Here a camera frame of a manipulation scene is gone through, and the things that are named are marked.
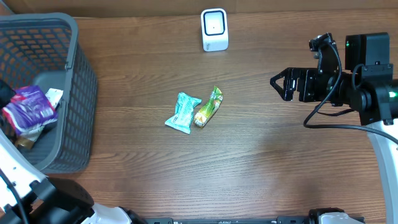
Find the purple pad package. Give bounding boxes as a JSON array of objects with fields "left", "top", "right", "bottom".
[{"left": 2, "top": 85, "right": 58, "bottom": 136}]

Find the white tube with gold cap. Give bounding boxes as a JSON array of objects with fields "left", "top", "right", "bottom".
[{"left": 14, "top": 88, "right": 63, "bottom": 150}]

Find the green yellow snack packet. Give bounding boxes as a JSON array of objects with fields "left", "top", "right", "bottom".
[{"left": 193, "top": 86, "right": 223, "bottom": 128}]

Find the teal snack packet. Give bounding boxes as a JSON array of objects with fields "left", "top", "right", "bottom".
[{"left": 165, "top": 92, "right": 201, "bottom": 134}]

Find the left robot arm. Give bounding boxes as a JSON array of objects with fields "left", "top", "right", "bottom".
[{"left": 1, "top": 134, "right": 145, "bottom": 223}]

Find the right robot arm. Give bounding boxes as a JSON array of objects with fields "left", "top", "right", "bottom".
[{"left": 270, "top": 32, "right": 397, "bottom": 223}]

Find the white barcode scanner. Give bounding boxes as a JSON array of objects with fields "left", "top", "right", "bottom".
[{"left": 200, "top": 8, "right": 229, "bottom": 52}]

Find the grey plastic mesh basket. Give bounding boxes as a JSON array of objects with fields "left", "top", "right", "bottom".
[{"left": 1, "top": 13, "right": 98, "bottom": 174}]

